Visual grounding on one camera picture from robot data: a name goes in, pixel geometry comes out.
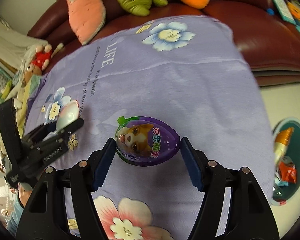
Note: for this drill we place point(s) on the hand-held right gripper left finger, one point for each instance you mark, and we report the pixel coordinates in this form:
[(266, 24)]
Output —
[(103, 165)]

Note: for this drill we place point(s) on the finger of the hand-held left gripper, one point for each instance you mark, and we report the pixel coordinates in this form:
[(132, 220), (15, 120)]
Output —
[(72, 125), (40, 132)]

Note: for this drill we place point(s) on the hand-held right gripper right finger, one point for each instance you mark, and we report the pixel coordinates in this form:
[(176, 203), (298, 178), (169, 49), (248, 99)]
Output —
[(193, 165)]

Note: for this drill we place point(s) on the purple toy egg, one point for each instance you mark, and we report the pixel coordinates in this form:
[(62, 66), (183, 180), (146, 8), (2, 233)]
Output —
[(142, 140)]

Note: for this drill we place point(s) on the orange yellow snack wrapper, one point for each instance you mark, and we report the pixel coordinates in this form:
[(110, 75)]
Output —
[(283, 137)]

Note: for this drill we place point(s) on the orange snack packet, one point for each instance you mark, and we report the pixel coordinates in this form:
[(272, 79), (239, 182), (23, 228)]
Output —
[(288, 172)]

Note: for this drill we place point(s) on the person's left forearm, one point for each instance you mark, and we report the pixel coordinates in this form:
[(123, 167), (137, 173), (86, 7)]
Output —
[(20, 197)]

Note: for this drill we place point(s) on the cream plush toy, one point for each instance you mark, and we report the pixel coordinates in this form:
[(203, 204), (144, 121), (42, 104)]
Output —
[(20, 97)]

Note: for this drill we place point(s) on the brown plush bear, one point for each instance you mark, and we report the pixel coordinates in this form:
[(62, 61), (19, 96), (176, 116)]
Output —
[(31, 71)]

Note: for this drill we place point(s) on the red dressed plush bear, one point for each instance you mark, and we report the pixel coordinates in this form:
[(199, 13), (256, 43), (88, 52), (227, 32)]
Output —
[(41, 57)]

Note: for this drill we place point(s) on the purple floral tablecloth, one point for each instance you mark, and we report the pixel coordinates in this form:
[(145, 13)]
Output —
[(165, 80)]

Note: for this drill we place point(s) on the white blanket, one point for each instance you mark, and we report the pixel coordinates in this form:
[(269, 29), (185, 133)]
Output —
[(7, 40)]

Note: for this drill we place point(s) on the pink carrot plush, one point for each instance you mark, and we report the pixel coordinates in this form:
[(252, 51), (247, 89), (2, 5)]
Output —
[(86, 12)]

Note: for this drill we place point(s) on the dark red leather sofa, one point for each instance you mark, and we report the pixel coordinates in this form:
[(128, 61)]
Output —
[(252, 30)]

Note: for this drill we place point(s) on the small blue ball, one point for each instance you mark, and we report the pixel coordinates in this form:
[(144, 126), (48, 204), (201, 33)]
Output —
[(270, 11)]

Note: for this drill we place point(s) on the teal book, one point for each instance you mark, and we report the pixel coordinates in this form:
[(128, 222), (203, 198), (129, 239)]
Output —
[(281, 5)]

